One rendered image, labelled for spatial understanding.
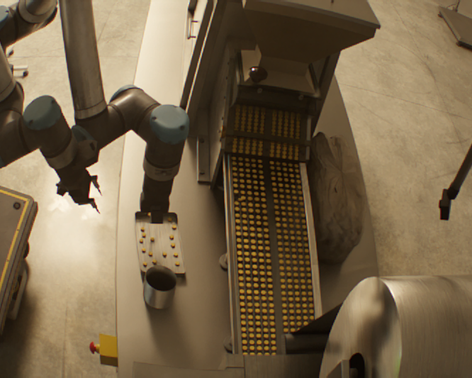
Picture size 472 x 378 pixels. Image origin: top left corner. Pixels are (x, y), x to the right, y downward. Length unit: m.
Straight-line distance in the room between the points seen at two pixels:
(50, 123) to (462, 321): 0.92
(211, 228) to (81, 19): 0.79
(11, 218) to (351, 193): 1.29
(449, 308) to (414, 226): 2.57
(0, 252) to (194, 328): 0.97
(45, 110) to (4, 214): 1.20
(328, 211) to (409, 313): 1.09
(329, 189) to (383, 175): 1.65
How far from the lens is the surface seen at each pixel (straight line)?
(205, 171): 1.96
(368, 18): 1.53
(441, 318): 0.70
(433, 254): 3.22
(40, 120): 1.27
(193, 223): 1.84
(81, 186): 1.44
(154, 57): 2.36
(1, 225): 2.40
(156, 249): 1.77
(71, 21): 1.38
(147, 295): 1.63
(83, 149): 1.39
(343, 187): 1.81
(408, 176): 3.51
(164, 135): 1.47
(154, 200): 1.64
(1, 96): 1.39
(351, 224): 1.75
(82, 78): 1.42
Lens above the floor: 2.22
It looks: 47 degrees down
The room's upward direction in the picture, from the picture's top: 17 degrees clockwise
